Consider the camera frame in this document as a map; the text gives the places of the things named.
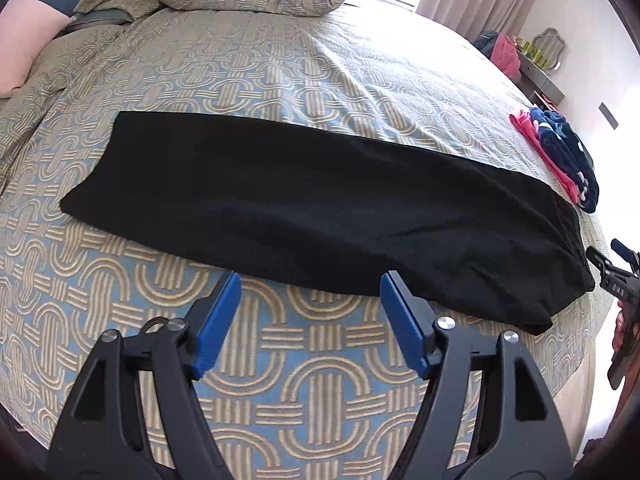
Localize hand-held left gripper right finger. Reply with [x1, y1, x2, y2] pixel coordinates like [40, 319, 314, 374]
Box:
[380, 271, 573, 480]

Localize bed with patterned bedspread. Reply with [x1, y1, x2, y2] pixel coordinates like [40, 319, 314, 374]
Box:
[0, 0, 621, 480]

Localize pink bag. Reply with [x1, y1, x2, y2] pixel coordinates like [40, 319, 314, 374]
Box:
[491, 35, 522, 79]

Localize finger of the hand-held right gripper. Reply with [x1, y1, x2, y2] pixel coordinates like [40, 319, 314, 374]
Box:
[610, 239, 640, 267]
[585, 246, 640, 307]

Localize wall switch plate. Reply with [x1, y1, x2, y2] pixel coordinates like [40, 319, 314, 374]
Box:
[598, 102, 621, 129]

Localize blue patterned garment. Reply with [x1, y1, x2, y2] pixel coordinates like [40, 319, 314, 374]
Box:
[529, 106, 601, 213]

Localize pink pillow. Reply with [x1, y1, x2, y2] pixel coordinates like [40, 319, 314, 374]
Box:
[0, 0, 73, 98]

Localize framed table mirror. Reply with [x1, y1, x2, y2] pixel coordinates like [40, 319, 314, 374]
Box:
[531, 27, 567, 72]

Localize dark blue bag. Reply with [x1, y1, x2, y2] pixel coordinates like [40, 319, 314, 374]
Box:
[472, 31, 501, 57]

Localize black pants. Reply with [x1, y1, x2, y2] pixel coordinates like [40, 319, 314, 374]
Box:
[59, 110, 597, 337]

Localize grey dressing table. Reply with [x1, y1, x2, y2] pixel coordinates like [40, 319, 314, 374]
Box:
[519, 55, 566, 107]

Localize pink garment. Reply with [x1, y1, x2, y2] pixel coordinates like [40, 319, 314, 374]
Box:
[509, 109, 583, 206]

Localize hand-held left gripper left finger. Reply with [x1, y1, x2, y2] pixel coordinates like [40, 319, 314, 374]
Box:
[47, 271, 242, 480]

